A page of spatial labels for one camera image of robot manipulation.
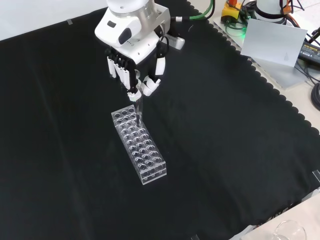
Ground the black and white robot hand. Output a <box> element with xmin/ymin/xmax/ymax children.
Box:
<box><xmin>94</xmin><ymin>9</ymin><xmax>167</xmax><ymax>102</ymax></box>

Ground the clear glass test tube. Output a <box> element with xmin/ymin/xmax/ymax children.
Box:
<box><xmin>134</xmin><ymin>87</ymin><xmax>144</xmax><ymax>126</ymax></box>

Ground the clear plastic test tube rack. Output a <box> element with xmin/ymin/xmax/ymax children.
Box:
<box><xmin>110</xmin><ymin>105</ymin><xmax>167</xmax><ymax>186</ymax></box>

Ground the black bench cloth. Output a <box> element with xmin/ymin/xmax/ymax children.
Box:
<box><xmin>0</xmin><ymin>0</ymin><xmax>318</xmax><ymax>240</ymax></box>

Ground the yellow stop button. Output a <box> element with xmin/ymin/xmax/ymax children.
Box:
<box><xmin>222</xmin><ymin>0</ymin><xmax>243</xmax><ymax>21</ymax></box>

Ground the pale grey board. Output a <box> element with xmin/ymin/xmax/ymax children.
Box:
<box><xmin>240</xmin><ymin>18</ymin><xmax>309</xmax><ymax>68</ymax></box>

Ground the black power adapter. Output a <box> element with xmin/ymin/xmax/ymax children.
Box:
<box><xmin>298</xmin><ymin>41</ymin><xmax>320</xmax><ymax>62</ymax></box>

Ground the clear round glass flask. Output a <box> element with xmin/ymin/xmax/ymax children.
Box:
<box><xmin>271</xmin><ymin>219</ymin><xmax>308</xmax><ymax>240</ymax></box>

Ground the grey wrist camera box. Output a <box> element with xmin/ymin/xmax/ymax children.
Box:
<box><xmin>163</xmin><ymin>34</ymin><xmax>186</xmax><ymax>51</ymax></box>

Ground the black cable with white label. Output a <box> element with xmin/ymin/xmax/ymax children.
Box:
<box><xmin>170</xmin><ymin>15</ymin><xmax>193</xmax><ymax>23</ymax></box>

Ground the green cable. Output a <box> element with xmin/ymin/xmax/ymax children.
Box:
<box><xmin>187</xmin><ymin>0</ymin><xmax>216</xmax><ymax>21</ymax></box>

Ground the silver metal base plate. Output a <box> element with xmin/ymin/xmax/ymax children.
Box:
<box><xmin>212</xmin><ymin>14</ymin><xmax>314</xmax><ymax>89</ymax></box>

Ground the black cable bundle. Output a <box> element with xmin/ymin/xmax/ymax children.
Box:
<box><xmin>309</xmin><ymin>81</ymin><xmax>320</xmax><ymax>111</ymax></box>

